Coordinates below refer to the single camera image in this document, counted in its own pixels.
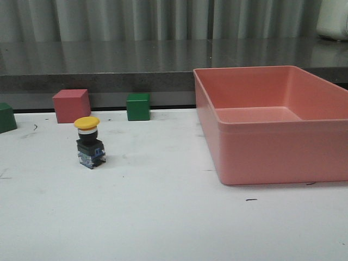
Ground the yellow push button switch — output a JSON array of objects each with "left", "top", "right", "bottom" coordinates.
[{"left": 74, "top": 116, "right": 106, "bottom": 169}]

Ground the green cube near bin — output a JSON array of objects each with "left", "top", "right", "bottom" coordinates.
[{"left": 126, "top": 93, "right": 150, "bottom": 121}]

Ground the grey counter ledge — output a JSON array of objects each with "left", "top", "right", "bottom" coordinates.
[{"left": 1, "top": 38, "right": 347, "bottom": 94}]

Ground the pink plastic bin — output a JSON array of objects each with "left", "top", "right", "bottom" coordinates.
[{"left": 194, "top": 66, "right": 347, "bottom": 185}]

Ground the pink cube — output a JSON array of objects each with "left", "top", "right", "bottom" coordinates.
[{"left": 52, "top": 89, "right": 91, "bottom": 123}]

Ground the green cube far left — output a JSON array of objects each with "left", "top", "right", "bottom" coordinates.
[{"left": 0, "top": 102, "right": 17, "bottom": 133}]

